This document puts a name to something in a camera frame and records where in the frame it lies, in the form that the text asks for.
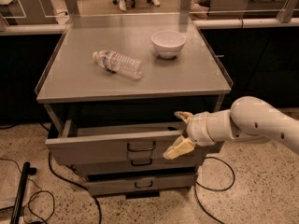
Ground person white shoes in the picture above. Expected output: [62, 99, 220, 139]
[119, 0, 161, 12]

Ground thin black cable loop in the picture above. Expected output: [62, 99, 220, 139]
[0, 157, 56, 224]

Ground grey top drawer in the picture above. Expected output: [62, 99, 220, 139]
[45, 110, 225, 166]

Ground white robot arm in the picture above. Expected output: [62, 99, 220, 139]
[164, 96, 299, 160]

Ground clear plastic water bottle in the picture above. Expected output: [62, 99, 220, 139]
[93, 50, 143, 80]

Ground grey drawer cabinet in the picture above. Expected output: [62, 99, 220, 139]
[36, 13, 233, 196]

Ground black cable left floor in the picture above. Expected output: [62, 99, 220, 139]
[38, 122, 103, 224]

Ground grey bottom drawer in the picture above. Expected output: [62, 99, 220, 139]
[86, 173, 195, 196]

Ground white rail barrier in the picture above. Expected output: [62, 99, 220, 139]
[0, 18, 299, 35]

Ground grey drawer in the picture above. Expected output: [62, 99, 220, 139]
[75, 154, 203, 175]
[45, 110, 225, 166]
[86, 173, 195, 196]

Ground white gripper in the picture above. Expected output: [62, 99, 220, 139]
[164, 111, 216, 160]

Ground black cable right floor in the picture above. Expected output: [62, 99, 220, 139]
[193, 156, 236, 224]

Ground white ceramic bowl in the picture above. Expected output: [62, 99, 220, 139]
[151, 30, 186, 59]

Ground black cable floor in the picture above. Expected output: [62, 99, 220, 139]
[193, 156, 236, 224]
[38, 122, 103, 224]

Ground grey middle drawer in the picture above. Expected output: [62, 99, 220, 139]
[75, 154, 203, 175]

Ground black pole on floor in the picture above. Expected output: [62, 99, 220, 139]
[9, 161, 33, 224]

